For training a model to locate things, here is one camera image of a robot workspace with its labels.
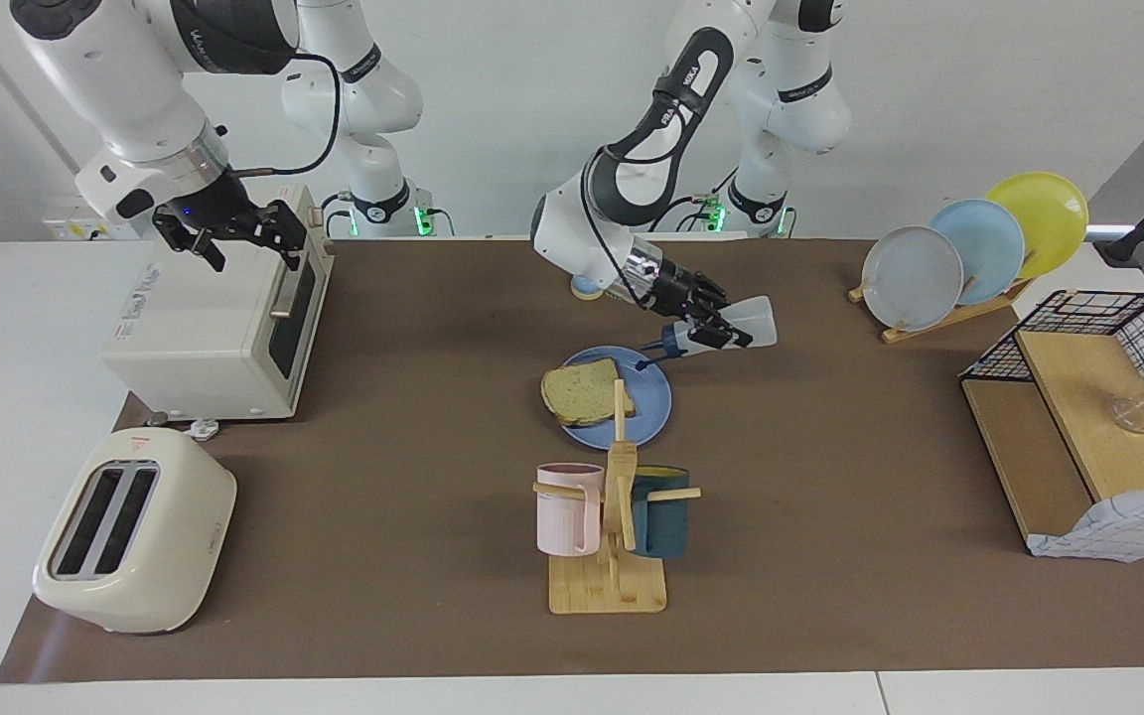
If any brown table mat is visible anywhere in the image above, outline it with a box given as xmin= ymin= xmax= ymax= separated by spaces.
xmin=0 ymin=238 xmax=1144 ymax=684

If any cream two-slot toaster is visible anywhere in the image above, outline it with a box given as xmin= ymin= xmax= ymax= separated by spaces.
xmin=33 ymin=427 xmax=237 ymax=635

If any light blue plate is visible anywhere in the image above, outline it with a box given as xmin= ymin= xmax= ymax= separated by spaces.
xmin=928 ymin=199 xmax=1026 ymax=307

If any toasted bread slice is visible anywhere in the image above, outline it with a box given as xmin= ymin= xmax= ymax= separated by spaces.
xmin=541 ymin=358 xmax=636 ymax=428

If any wooden dish rack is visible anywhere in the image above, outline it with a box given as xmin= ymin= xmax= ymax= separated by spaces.
xmin=848 ymin=278 xmax=1035 ymax=345

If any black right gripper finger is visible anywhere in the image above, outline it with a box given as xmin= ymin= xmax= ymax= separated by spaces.
xmin=152 ymin=218 xmax=227 ymax=272
xmin=252 ymin=201 xmax=308 ymax=271

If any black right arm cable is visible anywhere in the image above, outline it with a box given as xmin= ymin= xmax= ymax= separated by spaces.
xmin=229 ymin=53 xmax=343 ymax=180

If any clear squeeze bottle blue cap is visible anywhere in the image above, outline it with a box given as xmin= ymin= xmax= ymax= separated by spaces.
xmin=638 ymin=296 xmax=778 ymax=374

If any white wall power outlet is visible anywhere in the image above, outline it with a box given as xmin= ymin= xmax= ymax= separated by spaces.
xmin=43 ymin=204 xmax=116 ymax=241

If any teal mug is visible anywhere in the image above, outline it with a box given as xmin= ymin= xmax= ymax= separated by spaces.
xmin=630 ymin=466 xmax=692 ymax=557

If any blue round plate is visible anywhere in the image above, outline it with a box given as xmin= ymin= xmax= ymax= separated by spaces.
xmin=550 ymin=346 xmax=673 ymax=450

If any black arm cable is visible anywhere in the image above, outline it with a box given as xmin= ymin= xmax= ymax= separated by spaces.
xmin=229 ymin=53 xmax=343 ymax=180
xmin=578 ymin=89 xmax=697 ymax=294

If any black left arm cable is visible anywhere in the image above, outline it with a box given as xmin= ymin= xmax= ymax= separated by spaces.
xmin=578 ymin=89 xmax=697 ymax=294

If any wooden mug tree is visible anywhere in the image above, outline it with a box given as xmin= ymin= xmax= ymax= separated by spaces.
xmin=532 ymin=379 xmax=702 ymax=615

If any white toaster oven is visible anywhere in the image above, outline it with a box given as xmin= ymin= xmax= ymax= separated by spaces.
xmin=101 ymin=184 xmax=335 ymax=421

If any yellow plate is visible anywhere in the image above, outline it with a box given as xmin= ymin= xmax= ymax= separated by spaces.
xmin=986 ymin=172 xmax=1089 ymax=281

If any wooden shelf box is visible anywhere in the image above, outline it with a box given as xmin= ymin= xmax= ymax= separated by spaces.
xmin=961 ymin=330 xmax=1144 ymax=542

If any pink mug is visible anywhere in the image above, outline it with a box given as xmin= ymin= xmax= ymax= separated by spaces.
xmin=536 ymin=463 xmax=605 ymax=557

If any grey plate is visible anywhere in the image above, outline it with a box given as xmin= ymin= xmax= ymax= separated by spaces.
xmin=862 ymin=226 xmax=964 ymax=332

